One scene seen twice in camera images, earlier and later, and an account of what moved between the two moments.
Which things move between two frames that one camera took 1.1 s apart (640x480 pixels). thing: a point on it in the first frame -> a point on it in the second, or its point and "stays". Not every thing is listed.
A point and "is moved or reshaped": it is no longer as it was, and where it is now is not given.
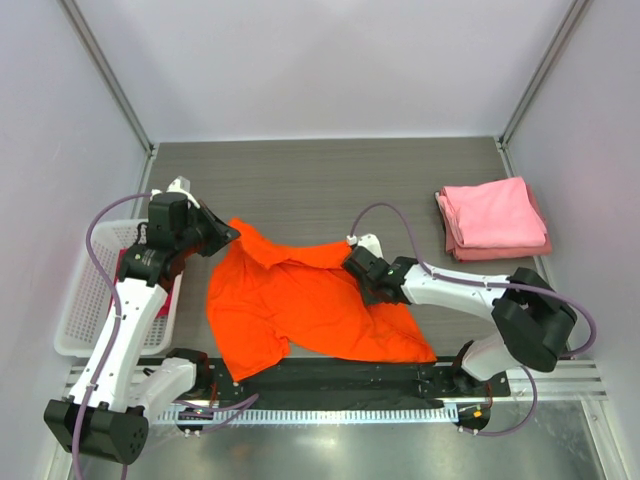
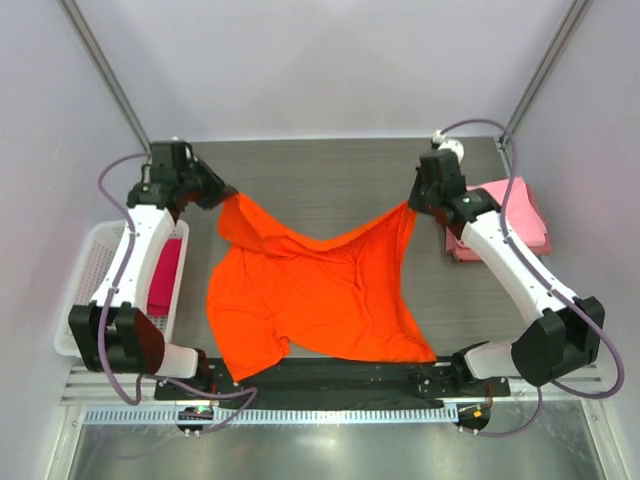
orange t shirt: (267, 295) is moved or reshaped
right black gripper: (369, 298) -> (414, 202)
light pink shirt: (493, 213) stays
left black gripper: (221, 233) -> (218, 191)
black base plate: (315, 381) stays
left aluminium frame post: (115, 85) stays
